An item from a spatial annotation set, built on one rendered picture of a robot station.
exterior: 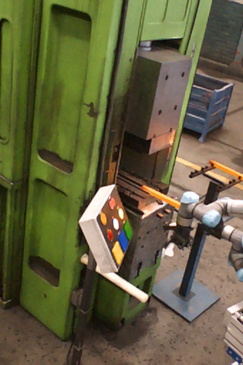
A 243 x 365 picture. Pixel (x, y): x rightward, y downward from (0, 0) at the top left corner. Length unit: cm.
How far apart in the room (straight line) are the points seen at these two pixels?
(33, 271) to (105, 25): 159
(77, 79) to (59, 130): 31
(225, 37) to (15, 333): 865
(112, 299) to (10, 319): 68
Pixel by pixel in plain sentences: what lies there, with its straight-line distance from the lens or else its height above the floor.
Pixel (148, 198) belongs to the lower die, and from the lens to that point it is 265.
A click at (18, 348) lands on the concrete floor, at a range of 300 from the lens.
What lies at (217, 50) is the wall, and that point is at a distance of 1072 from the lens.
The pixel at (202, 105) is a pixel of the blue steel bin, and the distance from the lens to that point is 632.
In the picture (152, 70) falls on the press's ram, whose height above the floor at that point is 172.
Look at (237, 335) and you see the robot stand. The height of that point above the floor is 69.
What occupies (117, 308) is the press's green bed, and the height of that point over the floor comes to 21.
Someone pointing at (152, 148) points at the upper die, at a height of 130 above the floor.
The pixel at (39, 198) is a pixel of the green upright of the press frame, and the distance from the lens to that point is 273.
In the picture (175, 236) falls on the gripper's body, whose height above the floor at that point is 107.
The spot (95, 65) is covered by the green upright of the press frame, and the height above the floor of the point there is 172.
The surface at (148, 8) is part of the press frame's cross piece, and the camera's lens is 231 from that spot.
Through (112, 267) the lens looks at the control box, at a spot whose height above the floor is 97.
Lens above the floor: 225
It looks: 28 degrees down
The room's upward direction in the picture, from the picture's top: 10 degrees clockwise
